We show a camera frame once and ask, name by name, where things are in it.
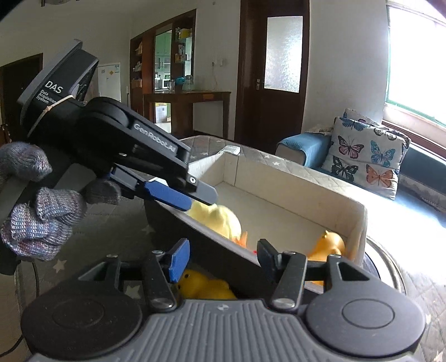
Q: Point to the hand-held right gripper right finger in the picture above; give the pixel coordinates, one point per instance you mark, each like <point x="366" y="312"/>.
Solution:
<point x="264" y="261"/>

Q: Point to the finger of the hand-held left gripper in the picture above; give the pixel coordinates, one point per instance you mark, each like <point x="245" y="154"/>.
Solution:
<point x="167" y="196"/>
<point x="204" y="193"/>

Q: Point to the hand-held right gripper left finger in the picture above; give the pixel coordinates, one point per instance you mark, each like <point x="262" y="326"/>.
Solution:
<point x="179" y="261"/>

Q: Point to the yellow rubber duck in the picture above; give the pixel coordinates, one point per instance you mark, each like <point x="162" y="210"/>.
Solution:
<point x="205" y="287"/>

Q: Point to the orange rubber pig toy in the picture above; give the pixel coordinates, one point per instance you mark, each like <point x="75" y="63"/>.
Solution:
<point x="327" y="245"/>

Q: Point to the grey cardboard box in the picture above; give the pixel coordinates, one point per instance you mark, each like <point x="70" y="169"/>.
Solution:
<point x="313" y="209"/>

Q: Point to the person's left hand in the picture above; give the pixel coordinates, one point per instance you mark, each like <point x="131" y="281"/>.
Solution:
<point x="45" y="219"/>

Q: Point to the white remote control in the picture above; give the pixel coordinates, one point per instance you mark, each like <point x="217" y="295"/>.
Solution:
<point x="230" y="150"/>

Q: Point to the white refrigerator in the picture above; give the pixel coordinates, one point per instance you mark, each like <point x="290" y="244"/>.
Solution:
<point x="109" y="81"/>

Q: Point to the grey quilted star table cover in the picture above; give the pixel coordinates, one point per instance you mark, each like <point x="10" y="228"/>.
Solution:
<point x="261" y="155"/>

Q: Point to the wooden shelf cabinet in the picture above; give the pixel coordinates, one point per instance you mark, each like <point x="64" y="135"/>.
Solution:
<point x="143" y="69"/>

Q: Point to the wooden console table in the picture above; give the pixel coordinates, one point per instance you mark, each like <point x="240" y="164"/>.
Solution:
<point x="188" y="97"/>

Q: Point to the blue sofa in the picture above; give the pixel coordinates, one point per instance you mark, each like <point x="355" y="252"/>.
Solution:
<point x="303" y="149"/>

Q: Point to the dark wooden door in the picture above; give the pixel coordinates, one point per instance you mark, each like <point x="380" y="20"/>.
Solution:
<point x="251" y="87"/>

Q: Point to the large butterfly print pillow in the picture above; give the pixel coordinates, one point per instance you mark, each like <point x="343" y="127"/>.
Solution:
<point x="366" y="156"/>

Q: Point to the small butterfly print pillow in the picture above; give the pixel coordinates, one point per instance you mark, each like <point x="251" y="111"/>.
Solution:
<point x="359" y="116"/>

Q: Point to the window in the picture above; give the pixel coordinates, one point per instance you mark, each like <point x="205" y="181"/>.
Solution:
<point x="418" y="52"/>

